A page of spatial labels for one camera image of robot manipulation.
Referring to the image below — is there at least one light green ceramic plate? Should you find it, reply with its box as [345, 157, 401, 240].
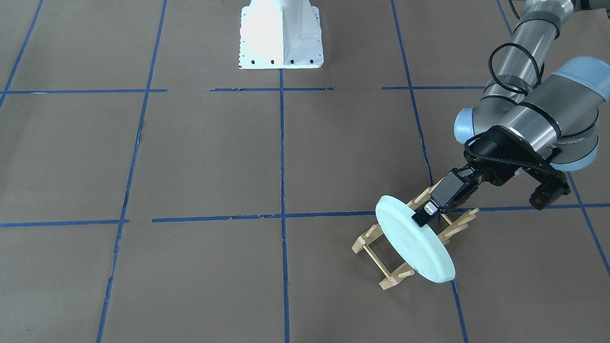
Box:
[375, 195, 456, 283]

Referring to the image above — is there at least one wooden dish rack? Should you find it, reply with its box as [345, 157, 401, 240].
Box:
[351, 185, 480, 290]

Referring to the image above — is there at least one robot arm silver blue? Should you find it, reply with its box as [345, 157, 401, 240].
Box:
[407, 0, 609, 227]

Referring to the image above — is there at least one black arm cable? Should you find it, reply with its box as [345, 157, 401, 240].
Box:
[463, 42, 568, 179]

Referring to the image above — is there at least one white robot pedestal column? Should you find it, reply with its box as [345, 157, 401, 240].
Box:
[238, 0, 325, 70]

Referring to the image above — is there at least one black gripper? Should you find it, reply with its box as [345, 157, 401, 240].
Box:
[411, 128, 534, 227]

